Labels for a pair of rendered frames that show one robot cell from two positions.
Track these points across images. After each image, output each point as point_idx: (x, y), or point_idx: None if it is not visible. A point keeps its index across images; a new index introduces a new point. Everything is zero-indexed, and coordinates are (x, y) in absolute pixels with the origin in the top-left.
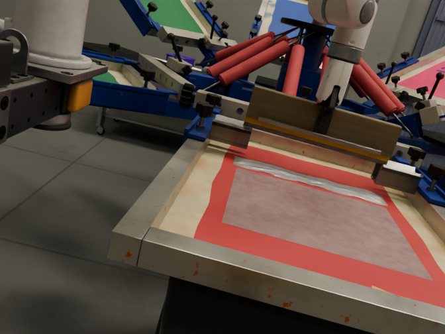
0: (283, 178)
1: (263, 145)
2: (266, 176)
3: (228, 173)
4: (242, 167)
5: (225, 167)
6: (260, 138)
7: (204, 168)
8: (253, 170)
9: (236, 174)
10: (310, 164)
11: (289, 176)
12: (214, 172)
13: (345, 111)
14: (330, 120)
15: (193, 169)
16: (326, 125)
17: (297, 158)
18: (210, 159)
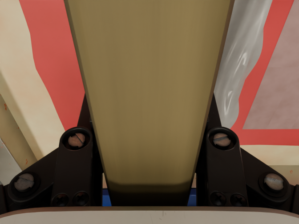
0: (260, 57)
1: (8, 96)
2: (266, 87)
3: (282, 135)
4: (235, 122)
5: (256, 140)
6: (2, 114)
7: (277, 157)
8: (241, 106)
9: (284, 127)
10: None
11: (253, 47)
12: (289, 148)
13: (188, 125)
14: (208, 116)
15: (291, 164)
16: (216, 104)
17: (20, 11)
18: None
